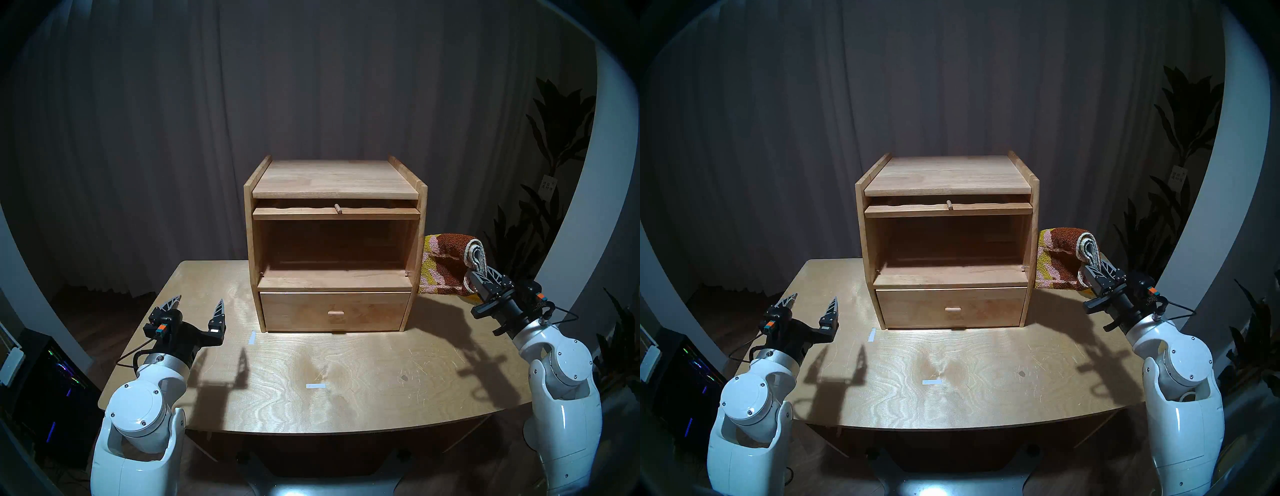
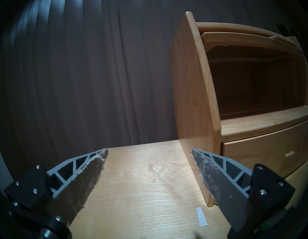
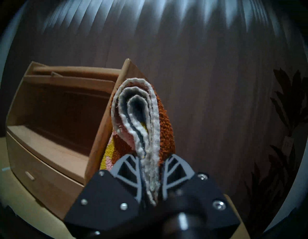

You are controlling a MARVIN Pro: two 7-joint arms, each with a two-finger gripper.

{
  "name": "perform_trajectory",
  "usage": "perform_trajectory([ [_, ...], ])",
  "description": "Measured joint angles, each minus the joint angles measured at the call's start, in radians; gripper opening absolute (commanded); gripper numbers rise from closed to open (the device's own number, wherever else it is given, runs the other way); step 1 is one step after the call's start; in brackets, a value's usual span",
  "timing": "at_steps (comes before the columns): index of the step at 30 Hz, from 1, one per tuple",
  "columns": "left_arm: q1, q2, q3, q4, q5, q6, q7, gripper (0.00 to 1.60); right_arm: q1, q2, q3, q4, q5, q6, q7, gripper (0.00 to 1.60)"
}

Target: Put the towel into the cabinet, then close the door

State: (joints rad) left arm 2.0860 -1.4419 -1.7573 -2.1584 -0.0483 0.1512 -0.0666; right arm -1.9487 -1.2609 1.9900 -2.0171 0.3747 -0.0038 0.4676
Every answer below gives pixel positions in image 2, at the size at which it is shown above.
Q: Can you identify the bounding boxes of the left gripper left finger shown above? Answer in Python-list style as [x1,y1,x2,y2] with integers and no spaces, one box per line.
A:
[4,149,109,228]

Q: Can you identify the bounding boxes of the white tape strip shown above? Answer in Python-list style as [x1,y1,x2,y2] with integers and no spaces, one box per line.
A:
[195,207,208,227]

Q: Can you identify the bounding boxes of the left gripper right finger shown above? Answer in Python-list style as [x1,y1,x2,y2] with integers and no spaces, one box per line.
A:
[191,149,296,234]

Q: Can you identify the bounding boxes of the grey curtain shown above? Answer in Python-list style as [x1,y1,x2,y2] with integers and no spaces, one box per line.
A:
[0,0,308,166]

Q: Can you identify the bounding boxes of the wooden cabinet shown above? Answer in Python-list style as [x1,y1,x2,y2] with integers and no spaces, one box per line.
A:
[168,11,308,207]

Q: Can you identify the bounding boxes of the wooden drawer with knob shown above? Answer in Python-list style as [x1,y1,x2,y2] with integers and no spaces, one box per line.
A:
[221,120,308,178]

